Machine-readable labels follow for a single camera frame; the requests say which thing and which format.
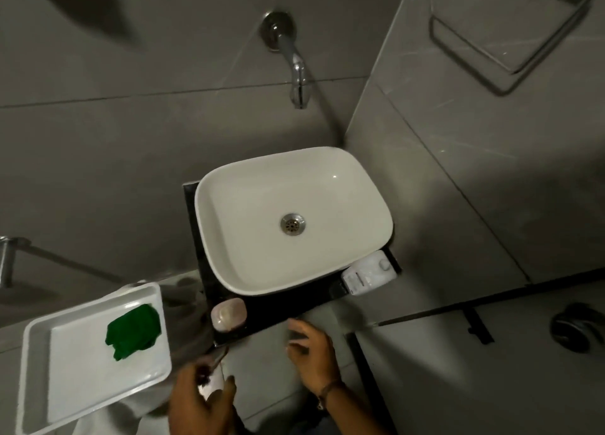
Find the person's right hand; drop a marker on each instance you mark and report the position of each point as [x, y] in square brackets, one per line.
[316, 354]

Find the person's left hand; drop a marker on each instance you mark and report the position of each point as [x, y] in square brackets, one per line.
[194, 411]

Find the person's left thumb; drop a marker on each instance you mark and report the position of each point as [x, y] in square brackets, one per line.
[229, 392]

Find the person's right thumb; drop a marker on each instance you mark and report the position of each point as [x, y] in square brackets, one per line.
[296, 354]

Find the small white bottle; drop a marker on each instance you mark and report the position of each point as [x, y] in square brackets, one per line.
[212, 385]

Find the person's right forearm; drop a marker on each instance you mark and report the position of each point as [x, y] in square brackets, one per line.
[359, 413]

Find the black basin counter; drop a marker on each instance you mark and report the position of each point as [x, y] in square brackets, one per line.
[274, 309]

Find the pink soap in dish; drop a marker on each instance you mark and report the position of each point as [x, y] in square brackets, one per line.
[228, 314]

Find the white soap dispenser bottle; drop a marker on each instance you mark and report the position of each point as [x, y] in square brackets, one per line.
[366, 273]

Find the green cloth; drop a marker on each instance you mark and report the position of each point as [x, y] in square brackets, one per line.
[134, 330]

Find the chrome basin drain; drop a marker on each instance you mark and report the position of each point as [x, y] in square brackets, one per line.
[292, 224]

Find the white plastic tray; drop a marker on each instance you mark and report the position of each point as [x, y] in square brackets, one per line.
[75, 368]

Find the white ceramic wash basin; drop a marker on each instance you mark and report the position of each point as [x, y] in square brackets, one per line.
[246, 203]

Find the black round door knob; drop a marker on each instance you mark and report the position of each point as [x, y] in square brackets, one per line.
[577, 328]

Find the chrome towel rack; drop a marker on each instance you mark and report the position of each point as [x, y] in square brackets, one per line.
[508, 77]

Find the chrome wall bar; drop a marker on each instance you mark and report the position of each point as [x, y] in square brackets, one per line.
[9, 255]

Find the chrome wall faucet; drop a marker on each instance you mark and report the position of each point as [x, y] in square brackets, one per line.
[297, 68]

